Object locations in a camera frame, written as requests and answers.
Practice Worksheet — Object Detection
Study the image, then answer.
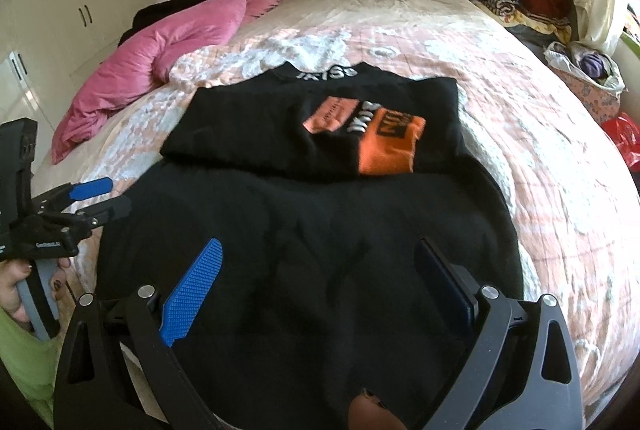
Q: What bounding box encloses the red plastic bag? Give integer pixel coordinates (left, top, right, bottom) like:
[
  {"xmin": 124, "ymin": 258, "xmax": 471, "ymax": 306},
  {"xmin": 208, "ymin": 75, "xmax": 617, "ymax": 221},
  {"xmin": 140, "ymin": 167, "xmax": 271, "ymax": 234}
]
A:
[{"xmin": 601, "ymin": 113, "xmax": 640, "ymax": 171}]

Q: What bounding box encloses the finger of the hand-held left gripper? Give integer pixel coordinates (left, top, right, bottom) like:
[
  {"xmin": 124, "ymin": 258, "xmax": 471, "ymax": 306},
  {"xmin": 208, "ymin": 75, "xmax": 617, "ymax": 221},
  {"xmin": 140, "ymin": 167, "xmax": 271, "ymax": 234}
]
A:
[
  {"xmin": 32, "ymin": 177, "xmax": 114, "ymax": 215},
  {"xmin": 75, "ymin": 195, "xmax": 132, "ymax": 231}
]

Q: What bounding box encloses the pink duvet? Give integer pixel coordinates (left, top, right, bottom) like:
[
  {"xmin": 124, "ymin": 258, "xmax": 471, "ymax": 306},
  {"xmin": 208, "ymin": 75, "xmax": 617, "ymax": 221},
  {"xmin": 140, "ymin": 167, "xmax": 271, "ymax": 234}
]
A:
[{"xmin": 51, "ymin": 0, "xmax": 283, "ymax": 163}]

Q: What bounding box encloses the black garment with white trim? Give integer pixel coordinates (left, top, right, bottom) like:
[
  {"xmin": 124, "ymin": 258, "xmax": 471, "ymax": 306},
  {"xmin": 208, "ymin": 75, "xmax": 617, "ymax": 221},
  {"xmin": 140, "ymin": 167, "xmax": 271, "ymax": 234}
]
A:
[{"xmin": 118, "ymin": 0, "xmax": 235, "ymax": 48}]

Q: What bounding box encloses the bed with floral quilt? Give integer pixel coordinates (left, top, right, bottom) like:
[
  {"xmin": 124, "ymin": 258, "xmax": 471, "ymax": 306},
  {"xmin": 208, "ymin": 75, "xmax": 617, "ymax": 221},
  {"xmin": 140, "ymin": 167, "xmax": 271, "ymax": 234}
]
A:
[{"xmin": 37, "ymin": 0, "xmax": 640, "ymax": 430}]

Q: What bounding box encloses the floral fabric basket of clothes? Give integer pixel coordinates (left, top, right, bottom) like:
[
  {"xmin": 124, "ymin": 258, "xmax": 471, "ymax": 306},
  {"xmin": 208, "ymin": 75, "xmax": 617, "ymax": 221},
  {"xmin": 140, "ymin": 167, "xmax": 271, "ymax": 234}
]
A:
[{"xmin": 544, "ymin": 41, "xmax": 626, "ymax": 123}]

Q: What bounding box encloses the black printed sweater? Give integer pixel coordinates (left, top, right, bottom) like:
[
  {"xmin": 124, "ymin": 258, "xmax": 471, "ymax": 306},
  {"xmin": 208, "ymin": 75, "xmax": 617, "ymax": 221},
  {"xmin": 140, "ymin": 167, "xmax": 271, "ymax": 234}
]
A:
[{"xmin": 95, "ymin": 62, "xmax": 523, "ymax": 430}]

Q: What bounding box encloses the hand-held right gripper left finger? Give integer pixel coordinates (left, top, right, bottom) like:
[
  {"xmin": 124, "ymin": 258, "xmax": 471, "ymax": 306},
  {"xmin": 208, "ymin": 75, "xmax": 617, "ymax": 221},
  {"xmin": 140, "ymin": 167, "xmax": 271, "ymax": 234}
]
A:
[{"xmin": 54, "ymin": 237, "xmax": 223, "ymax": 430}]

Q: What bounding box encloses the person's left hand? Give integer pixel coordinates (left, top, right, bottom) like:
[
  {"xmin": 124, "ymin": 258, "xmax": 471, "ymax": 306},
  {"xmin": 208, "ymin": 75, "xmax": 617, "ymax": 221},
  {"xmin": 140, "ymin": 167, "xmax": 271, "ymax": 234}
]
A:
[{"xmin": 0, "ymin": 255, "xmax": 76, "ymax": 327}]

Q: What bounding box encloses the person's leg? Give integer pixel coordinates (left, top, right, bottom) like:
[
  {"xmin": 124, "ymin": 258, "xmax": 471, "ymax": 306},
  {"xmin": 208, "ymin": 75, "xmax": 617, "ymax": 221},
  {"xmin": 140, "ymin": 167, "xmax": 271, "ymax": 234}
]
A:
[{"xmin": 347, "ymin": 390, "xmax": 406, "ymax": 430}]

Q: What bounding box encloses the person's green sleeved forearm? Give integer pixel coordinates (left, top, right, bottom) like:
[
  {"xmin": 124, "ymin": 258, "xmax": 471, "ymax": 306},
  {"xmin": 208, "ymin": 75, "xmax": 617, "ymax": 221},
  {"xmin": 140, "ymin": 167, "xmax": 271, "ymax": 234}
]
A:
[{"xmin": 0, "ymin": 310, "xmax": 57, "ymax": 418}]

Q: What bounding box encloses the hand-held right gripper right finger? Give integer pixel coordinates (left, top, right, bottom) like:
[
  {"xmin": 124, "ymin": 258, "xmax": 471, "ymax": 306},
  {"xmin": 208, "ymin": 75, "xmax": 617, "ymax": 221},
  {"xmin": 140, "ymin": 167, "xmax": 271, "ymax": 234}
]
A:
[{"xmin": 414, "ymin": 237, "xmax": 584, "ymax": 430}]

